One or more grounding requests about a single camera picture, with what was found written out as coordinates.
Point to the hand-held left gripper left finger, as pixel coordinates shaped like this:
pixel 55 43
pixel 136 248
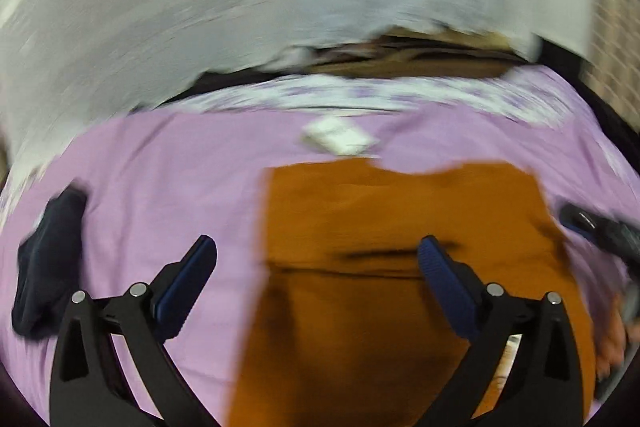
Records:
pixel 187 287

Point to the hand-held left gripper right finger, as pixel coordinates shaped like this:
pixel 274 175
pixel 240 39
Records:
pixel 447 292

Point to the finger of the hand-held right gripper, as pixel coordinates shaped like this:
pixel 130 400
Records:
pixel 575 219

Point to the orange knit garment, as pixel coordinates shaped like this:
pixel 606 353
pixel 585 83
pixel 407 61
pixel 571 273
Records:
pixel 380 257

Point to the white hang tag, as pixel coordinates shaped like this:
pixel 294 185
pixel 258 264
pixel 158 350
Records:
pixel 337 137

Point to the person's right hand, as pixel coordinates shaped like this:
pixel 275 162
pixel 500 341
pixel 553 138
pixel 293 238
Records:
pixel 611 342

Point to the purple bed sheet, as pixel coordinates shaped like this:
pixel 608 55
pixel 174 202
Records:
pixel 165 187

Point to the navy cloth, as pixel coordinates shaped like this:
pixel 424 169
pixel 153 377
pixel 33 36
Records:
pixel 47 257

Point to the white floral quilt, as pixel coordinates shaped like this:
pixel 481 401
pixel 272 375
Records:
pixel 350 94

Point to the dark cloth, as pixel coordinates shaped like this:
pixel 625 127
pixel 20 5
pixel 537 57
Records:
pixel 400 57

